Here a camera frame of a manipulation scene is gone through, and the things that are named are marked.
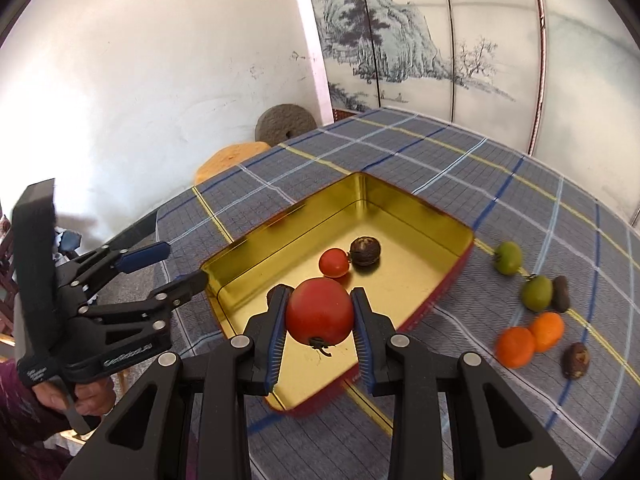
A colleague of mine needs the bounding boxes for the dark brown wrinkled fruit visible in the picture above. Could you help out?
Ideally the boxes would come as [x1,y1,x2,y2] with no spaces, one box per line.
[551,276,571,314]
[562,342,591,380]
[348,237,383,267]

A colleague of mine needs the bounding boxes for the orange plastic stool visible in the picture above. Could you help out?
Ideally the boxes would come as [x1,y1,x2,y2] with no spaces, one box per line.
[194,141,272,186]

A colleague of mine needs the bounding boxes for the blue grey plaid tablecloth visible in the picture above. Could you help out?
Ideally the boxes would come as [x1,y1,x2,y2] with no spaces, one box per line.
[154,106,640,480]

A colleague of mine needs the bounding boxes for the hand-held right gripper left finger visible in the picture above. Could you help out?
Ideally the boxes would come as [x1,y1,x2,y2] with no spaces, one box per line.
[60,284,296,480]

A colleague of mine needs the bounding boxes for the person's left forearm purple sleeve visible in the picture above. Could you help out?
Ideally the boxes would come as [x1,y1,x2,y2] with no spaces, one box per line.
[0,360,76,480]

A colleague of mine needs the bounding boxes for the green round fruit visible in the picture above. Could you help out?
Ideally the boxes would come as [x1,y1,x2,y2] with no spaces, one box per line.
[495,241,524,276]
[521,275,554,311]

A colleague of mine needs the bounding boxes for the large red tomato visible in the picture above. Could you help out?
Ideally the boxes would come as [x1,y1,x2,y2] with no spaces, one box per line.
[285,277,356,358]

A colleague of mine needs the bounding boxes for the gold tin tray red sides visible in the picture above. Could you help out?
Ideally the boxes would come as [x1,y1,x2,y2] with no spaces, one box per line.
[200,171,476,416]

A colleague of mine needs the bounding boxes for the wooden chair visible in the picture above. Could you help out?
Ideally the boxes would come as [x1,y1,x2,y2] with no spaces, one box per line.
[0,230,17,351]

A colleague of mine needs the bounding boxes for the person's left hand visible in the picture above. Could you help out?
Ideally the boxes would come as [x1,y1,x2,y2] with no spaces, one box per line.
[32,377,117,418]

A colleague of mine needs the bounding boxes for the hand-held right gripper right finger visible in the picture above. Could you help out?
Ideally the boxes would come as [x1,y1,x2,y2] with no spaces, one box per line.
[350,286,582,480]

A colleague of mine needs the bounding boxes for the orange tangerine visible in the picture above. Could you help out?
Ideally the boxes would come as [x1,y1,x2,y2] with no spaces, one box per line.
[495,326,536,369]
[529,311,566,354]

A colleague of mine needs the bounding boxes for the small red tomato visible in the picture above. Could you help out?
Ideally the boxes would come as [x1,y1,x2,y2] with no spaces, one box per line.
[319,247,351,279]

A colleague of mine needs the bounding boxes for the landscape painting folding screen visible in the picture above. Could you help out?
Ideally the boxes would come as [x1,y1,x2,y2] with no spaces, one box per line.
[300,0,640,226]

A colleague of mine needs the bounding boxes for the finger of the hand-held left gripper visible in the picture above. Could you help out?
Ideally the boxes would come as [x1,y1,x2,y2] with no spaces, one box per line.
[75,270,209,333]
[56,241,172,291]

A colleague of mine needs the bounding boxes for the round grey millstone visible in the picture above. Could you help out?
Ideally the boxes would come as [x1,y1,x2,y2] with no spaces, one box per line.
[255,104,316,144]

